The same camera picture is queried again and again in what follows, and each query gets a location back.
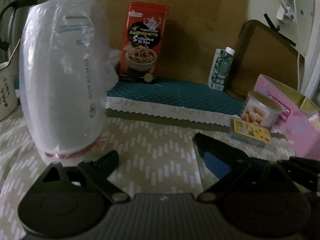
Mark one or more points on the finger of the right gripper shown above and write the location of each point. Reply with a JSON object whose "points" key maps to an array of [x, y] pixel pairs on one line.
{"points": [[300, 168]]}

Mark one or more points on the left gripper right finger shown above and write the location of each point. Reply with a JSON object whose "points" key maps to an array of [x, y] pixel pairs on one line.
{"points": [[241, 178]]}

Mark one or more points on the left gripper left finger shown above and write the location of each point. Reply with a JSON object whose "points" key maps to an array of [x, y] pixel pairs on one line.
{"points": [[97, 172]]}

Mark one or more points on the yellow card pack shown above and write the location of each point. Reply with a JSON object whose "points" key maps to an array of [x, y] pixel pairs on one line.
{"points": [[249, 133]]}

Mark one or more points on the bagged white paper cup stack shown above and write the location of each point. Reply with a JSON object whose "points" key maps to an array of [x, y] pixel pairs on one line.
{"points": [[65, 73]]}

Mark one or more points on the pink tin box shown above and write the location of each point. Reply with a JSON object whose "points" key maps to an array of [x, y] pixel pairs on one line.
{"points": [[299, 120]]}

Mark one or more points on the patterned beige tablecloth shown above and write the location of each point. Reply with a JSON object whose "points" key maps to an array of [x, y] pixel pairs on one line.
{"points": [[156, 156]]}

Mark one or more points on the round nut can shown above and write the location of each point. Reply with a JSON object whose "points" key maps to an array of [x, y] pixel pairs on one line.
{"points": [[260, 110]]}

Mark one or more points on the teal quilted mat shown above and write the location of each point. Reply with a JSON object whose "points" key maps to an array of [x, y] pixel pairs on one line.
{"points": [[179, 100]]}

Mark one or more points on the green drink carton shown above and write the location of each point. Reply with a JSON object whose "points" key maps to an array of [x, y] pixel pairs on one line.
{"points": [[220, 68]]}

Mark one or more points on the white enamel mug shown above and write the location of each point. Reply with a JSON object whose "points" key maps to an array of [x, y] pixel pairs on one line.
{"points": [[8, 98]]}

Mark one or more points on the red snack box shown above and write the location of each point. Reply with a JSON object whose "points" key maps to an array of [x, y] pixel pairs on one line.
{"points": [[142, 41]]}

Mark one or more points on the brown chair back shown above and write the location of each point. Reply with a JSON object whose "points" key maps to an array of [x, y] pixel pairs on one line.
{"points": [[261, 50]]}

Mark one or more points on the brown cardboard backdrop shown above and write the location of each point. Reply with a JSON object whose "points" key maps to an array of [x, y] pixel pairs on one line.
{"points": [[194, 30]]}

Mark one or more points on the steel thermos jug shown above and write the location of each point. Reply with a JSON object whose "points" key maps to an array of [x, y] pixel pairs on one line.
{"points": [[17, 19]]}

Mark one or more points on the white wall charger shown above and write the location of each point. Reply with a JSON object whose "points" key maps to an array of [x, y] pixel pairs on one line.
{"points": [[287, 11]]}

